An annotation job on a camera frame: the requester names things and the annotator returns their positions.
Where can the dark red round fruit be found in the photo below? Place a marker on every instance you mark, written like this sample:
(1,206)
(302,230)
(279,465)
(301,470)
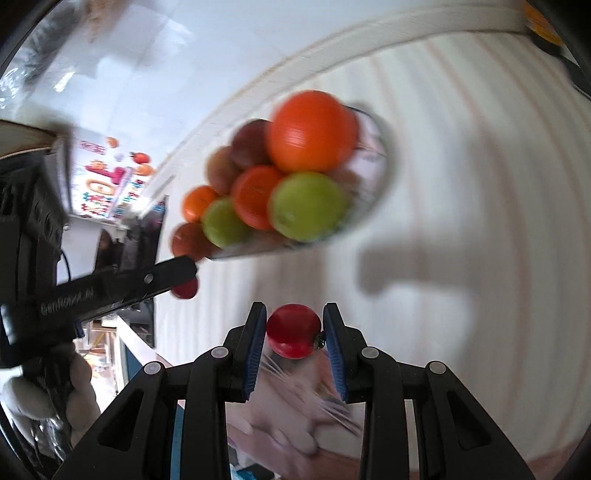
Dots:
(189,240)

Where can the small orange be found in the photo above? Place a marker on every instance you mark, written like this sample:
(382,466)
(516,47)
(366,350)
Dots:
(198,203)
(254,196)

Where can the blue kitchen cabinet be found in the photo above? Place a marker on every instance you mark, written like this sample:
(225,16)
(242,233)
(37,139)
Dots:
(134,364)

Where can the dark sauce bottle yellow label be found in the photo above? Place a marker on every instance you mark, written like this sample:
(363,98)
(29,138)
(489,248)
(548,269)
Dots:
(542,23)

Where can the floral oval ceramic plate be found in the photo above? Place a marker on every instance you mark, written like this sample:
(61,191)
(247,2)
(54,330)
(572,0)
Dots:
(374,152)

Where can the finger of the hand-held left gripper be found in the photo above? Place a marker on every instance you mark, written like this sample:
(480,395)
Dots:
(175,272)

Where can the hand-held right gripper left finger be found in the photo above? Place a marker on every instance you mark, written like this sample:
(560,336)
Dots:
(254,350)

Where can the red cherry tomato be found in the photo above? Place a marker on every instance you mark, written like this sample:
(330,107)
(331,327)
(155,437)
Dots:
(187,290)
(293,330)

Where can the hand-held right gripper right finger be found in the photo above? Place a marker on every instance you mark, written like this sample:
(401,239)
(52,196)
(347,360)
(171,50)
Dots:
(334,350)

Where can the striped cat print table mat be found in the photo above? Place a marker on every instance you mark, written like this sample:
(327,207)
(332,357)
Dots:
(461,184)

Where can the red green apple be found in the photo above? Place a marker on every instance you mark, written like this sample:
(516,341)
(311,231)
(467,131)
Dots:
(249,143)
(221,168)

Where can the black range hood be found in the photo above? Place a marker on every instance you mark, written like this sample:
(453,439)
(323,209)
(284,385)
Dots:
(32,136)

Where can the colourful wall sticker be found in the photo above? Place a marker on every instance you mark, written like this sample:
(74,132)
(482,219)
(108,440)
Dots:
(111,184)

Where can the large orange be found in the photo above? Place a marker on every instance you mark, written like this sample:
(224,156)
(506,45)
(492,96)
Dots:
(314,131)

